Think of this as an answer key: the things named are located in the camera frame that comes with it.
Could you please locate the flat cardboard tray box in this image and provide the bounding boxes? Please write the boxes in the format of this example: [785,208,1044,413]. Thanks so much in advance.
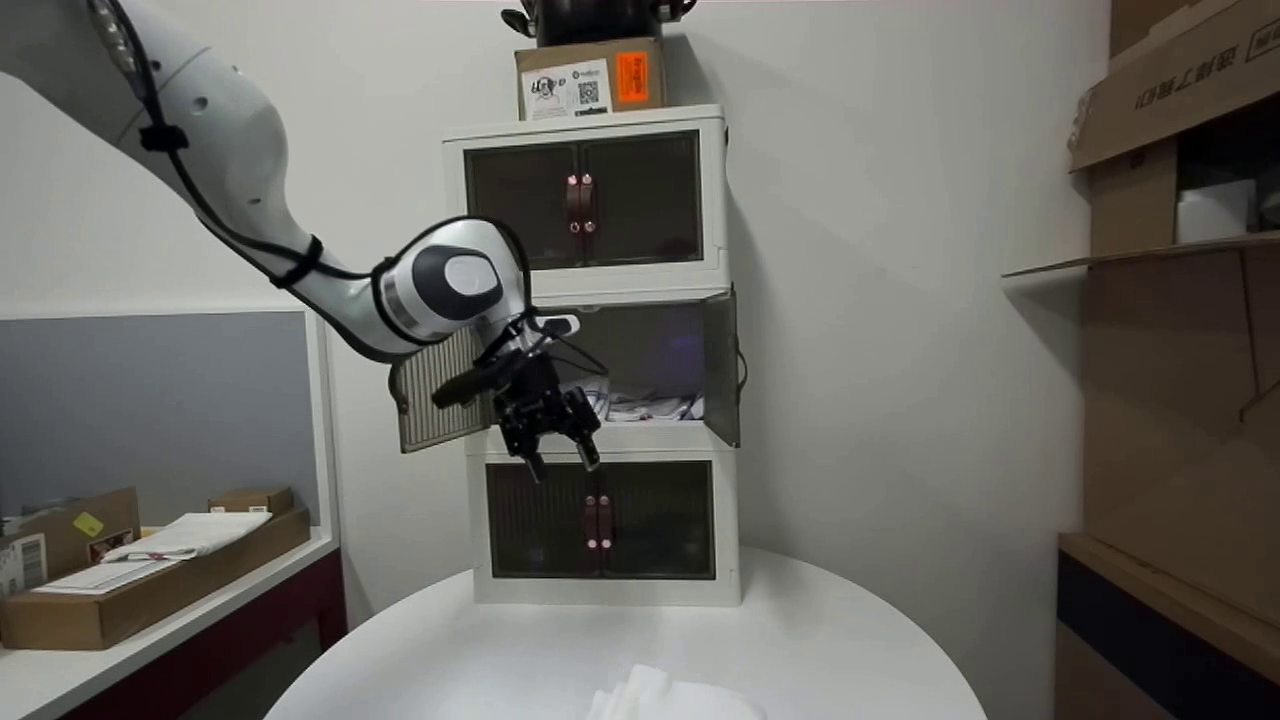
[0,499,311,651]

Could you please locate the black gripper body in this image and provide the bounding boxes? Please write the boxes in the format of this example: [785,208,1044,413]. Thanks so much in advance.
[435,312,579,437]

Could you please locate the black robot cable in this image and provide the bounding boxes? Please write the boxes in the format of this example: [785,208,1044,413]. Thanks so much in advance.
[83,0,405,351]

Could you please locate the open left cabinet door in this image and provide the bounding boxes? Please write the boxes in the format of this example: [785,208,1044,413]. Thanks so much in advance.
[388,331,492,453]

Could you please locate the open cabinet door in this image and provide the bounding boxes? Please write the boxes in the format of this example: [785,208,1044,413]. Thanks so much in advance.
[705,295,742,447]
[388,331,492,453]

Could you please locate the large cardboard box stack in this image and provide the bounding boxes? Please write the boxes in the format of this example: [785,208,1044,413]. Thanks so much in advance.
[1052,140,1280,720]

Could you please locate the open right cabinet door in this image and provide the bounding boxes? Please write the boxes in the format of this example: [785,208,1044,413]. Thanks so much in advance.
[705,295,742,447]

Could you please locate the grey partition panel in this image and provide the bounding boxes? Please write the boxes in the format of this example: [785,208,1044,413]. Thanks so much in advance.
[0,308,324,524]

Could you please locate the small cardboard box yellow sticker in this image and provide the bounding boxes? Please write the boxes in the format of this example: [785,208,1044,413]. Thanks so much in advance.
[0,489,141,597]

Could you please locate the white papers in tray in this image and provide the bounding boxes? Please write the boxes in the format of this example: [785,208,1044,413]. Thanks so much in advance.
[40,513,269,597]

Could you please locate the white stacked cabinet unit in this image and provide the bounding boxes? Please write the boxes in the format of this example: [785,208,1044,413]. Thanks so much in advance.
[449,104,742,605]

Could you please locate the cardboard box on top shelf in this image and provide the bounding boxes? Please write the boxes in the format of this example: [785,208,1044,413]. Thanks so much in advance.
[1071,0,1280,169]

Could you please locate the cardboard box with orange label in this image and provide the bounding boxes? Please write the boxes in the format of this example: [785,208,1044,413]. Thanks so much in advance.
[516,35,666,121]

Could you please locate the white and blue striped towel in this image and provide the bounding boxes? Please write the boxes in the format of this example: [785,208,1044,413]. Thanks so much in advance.
[594,391,705,422]

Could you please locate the black pot on box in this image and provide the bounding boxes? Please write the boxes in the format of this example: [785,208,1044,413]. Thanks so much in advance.
[502,0,697,46]

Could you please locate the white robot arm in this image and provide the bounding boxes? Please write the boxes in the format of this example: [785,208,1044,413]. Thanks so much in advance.
[0,0,601,474]

